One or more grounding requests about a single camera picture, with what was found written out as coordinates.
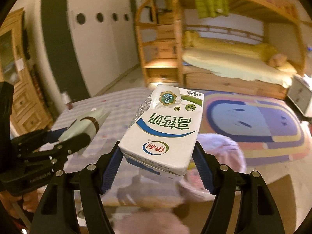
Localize light green round card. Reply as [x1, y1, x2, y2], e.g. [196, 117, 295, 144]
[58, 108, 111, 142]

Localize white milk carton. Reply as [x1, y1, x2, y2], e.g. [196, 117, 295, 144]
[118, 85, 204, 179]

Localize person's left hand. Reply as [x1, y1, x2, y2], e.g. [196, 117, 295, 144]
[1, 190, 39, 219]

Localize wooden glass door cabinet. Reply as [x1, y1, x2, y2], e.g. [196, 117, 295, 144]
[1, 9, 52, 135]

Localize small brown medicine bottle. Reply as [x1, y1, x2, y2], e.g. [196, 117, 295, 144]
[61, 91, 73, 110]

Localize checkered cloth covered table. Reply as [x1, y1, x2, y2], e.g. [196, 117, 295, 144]
[52, 88, 196, 208]

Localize rainbow oval rug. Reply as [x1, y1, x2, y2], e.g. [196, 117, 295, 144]
[200, 91, 311, 166]

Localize white bedside cabinet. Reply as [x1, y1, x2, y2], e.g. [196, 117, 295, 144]
[287, 75, 311, 118]

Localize white wardrobe with round holes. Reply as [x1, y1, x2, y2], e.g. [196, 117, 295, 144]
[67, 0, 139, 96]

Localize pink plush toy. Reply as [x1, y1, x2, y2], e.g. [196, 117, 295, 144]
[267, 53, 288, 68]

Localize wooden bunk bed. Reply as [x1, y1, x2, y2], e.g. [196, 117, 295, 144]
[172, 0, 306, 99]

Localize wooden stair drawers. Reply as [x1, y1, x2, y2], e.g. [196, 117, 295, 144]
[134, 0, 179, 87]

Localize yellow blanket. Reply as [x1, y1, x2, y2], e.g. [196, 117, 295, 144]
[183, 31, 279, 62]

